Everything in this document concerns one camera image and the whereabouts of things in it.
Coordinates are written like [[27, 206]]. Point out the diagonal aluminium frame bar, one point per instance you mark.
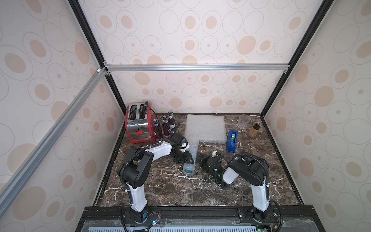
[[30, 165]]

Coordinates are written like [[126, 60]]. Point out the red and chrome toaster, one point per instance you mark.
[[139, 123]]

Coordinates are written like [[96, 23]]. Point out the blue liquid glass bottle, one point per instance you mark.
[[189, 169]]

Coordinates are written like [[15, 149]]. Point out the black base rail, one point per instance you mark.
[[200, 219]]

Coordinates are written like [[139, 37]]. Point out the clear drinking glass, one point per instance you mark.
[[243, 121]]

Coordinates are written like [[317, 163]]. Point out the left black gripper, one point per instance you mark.
[[186, 159]]

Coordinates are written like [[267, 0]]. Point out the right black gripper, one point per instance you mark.
[[207, 162]]

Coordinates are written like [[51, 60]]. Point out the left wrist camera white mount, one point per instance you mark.
[[184, 146]]

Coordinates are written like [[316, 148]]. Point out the stack of bubble wrap sheets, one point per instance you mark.
[[206, 128]]

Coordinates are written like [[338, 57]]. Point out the purple bottle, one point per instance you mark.
[[157, 130], [172, 121], [166, 126]]

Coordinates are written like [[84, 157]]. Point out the blue tape dispenser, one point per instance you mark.
[[232, 141]]

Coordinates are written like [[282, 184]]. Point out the brown spice jar black lid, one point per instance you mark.
[[254, 131]]

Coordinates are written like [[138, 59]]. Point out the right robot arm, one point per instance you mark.
[[251, 168]]

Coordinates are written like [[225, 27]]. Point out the black right frame post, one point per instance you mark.
[[312, 29]]

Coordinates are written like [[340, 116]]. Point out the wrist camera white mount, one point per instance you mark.
[[216, 154], [184, 146]]

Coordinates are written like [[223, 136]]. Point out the horizontal aluminium frame bar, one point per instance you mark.
[[197, 67]]

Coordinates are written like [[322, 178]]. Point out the black frame post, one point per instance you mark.
[[312, 29], [83, 22]]

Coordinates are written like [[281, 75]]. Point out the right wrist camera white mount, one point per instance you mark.
[[216, 154]]

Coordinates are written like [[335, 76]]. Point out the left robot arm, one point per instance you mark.
[[135, 168]]

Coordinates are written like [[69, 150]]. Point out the black left frame post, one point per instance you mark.
[[83, 22]]

